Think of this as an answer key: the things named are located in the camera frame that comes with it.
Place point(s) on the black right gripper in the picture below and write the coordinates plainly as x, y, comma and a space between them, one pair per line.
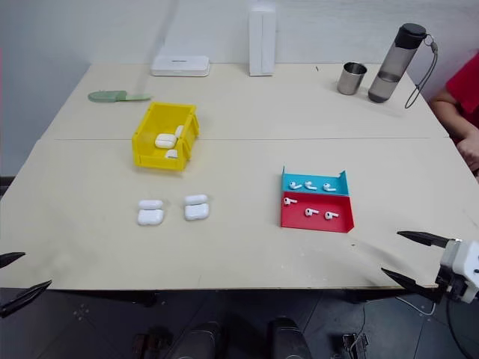
453, 287

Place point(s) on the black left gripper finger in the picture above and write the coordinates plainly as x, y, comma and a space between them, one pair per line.
26, 294
9, 258

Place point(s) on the person's bare forearm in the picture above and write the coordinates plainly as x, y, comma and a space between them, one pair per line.
451, 112

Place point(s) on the yellow plastic bin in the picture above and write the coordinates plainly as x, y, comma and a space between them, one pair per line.
144, 147

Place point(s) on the flat white device box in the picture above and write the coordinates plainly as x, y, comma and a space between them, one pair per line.
179, 66

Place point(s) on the person's bare hand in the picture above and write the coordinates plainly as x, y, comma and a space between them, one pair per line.
470, 151

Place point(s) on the red plastic tray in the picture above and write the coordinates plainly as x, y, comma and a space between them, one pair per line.
299, 218

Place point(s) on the blue plastic tray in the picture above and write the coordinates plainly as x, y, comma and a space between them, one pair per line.
318, 178

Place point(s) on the dark rounded shape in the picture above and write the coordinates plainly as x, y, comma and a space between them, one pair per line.
288, 340
202, 342

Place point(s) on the person in red shirt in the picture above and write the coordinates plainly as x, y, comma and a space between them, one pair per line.
467, 82

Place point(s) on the stainless steel cup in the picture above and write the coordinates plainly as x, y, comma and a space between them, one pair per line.
351, 80

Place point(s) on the tall white carton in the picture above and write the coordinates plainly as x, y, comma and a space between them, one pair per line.
262, 41

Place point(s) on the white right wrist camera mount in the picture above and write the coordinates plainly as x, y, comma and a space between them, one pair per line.
466, 258

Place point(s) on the small black floor bracket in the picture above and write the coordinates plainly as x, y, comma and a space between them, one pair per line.
354, 342

